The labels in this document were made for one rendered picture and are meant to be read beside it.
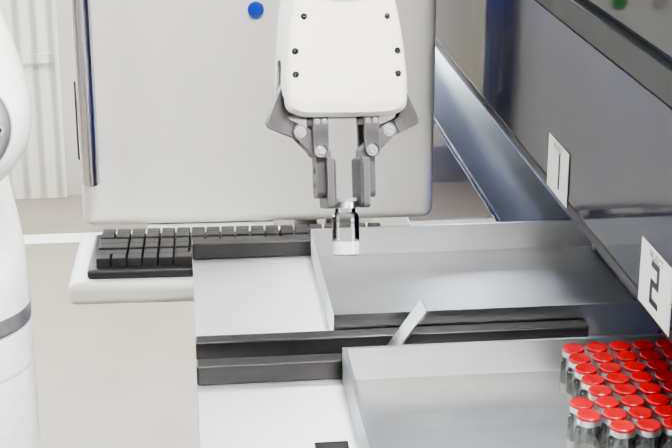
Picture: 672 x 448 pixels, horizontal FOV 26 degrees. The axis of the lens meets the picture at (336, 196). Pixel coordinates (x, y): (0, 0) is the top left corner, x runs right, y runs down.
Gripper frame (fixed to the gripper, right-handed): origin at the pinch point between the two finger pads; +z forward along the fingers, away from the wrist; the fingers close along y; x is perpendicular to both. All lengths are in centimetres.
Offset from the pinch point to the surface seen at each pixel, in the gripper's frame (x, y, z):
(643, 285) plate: -7.2, -28.9, 10.0
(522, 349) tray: -20.6, -22.3, 16.8
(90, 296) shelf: -74, 16, 14
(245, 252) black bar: -57, -2, 8
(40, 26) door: -351, 11, -51
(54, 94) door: -357, 7, -30
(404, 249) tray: -54, -20, 8
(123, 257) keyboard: -75, 11, 9
